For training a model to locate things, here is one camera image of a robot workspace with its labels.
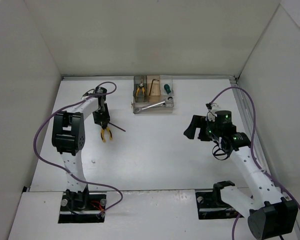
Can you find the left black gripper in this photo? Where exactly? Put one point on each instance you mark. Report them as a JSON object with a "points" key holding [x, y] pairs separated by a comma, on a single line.
{"points": [[101, 119]]}

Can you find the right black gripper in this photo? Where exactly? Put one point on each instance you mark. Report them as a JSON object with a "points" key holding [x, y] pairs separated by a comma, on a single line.
{"points": [[202, 130]]}

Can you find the silver ratchet wrench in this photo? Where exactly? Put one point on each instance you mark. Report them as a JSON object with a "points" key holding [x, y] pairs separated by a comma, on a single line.
{"points": [[162, 103]]}

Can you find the green handled stubby screwdriver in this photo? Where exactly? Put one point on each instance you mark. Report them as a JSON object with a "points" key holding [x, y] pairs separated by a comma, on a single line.
{"points": [[167, 89]]}

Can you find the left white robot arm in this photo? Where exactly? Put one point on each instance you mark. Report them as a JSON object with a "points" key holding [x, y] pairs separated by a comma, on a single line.
{"points": [[68, 137]]}

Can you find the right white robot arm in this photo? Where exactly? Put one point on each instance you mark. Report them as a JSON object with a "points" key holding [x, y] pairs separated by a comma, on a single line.
{"points": [[267, 212]]}

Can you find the dark hex key on table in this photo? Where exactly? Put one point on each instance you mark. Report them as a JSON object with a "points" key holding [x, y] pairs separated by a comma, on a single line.
{"points": [[112, 124]]}

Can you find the clear long plastic bin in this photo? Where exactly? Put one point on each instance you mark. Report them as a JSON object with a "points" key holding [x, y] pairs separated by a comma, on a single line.
{"points": [[156, 110]]}

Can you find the grey smoked plastic bin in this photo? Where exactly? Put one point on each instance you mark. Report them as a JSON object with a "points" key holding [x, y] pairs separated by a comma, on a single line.
{"points": [[136, 81]]}

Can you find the clear small plastic bin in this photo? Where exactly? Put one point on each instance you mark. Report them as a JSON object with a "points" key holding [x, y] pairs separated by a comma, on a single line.
{"points": [[166, 79]]}

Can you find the amber plastic bin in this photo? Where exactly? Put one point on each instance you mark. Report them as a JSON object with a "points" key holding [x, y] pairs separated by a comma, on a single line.
{"points": [[156, 93]]}

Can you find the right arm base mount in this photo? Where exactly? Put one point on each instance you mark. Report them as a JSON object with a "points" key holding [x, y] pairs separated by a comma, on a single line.
{"points": [[211, 207]]}

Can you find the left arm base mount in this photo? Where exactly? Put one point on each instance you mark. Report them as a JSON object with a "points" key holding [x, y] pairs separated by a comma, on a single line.
{"points": [[83, 212]]}

